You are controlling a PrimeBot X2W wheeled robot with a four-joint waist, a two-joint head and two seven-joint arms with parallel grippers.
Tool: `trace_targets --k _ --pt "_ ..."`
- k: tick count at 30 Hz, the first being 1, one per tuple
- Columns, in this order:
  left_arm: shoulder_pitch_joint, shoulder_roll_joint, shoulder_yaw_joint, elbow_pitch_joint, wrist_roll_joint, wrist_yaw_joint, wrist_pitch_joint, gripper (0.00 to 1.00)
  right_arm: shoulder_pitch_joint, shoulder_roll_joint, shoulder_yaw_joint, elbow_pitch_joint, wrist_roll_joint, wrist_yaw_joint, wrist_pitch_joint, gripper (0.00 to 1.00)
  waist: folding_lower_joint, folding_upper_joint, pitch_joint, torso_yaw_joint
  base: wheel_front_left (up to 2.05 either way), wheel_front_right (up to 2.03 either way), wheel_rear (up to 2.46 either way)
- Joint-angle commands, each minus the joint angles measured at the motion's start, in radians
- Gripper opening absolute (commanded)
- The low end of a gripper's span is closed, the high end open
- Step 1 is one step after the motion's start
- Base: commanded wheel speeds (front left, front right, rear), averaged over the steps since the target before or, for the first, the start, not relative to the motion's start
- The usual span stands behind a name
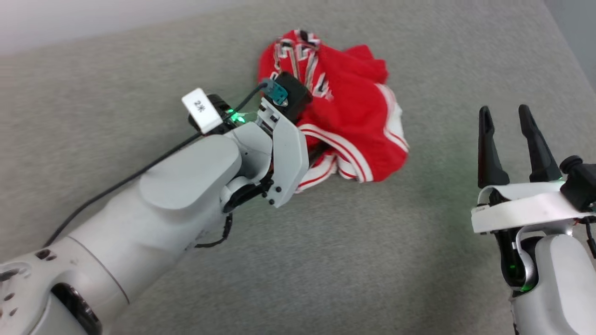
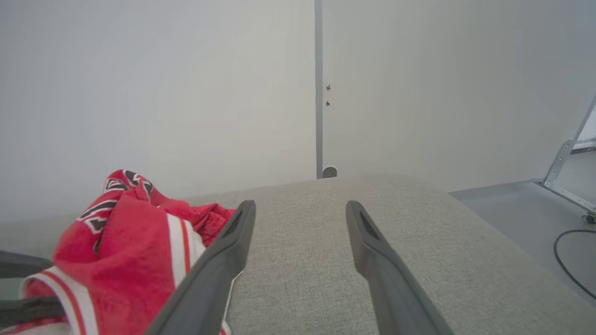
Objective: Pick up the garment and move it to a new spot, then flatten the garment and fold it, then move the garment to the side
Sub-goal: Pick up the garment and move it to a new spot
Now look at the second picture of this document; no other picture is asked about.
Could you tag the grey wall seam strip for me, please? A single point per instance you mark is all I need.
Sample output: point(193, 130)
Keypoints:
point(318, 93)

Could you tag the grey fabric sofa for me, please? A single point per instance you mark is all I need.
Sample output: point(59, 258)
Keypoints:
point(302, 260)

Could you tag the round grey door stop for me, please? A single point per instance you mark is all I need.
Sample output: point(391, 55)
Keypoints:
point(330, 172)

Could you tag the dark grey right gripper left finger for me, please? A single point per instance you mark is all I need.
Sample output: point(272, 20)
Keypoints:
point(214, 274)

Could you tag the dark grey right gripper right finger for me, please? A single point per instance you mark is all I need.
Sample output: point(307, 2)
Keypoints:
point(386, 279)

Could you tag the red white jersey garment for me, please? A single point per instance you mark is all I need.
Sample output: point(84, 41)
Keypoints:
point(130, 242)

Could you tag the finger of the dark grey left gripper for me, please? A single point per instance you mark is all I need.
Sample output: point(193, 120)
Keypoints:
point(28, 309)
point(23, 265)

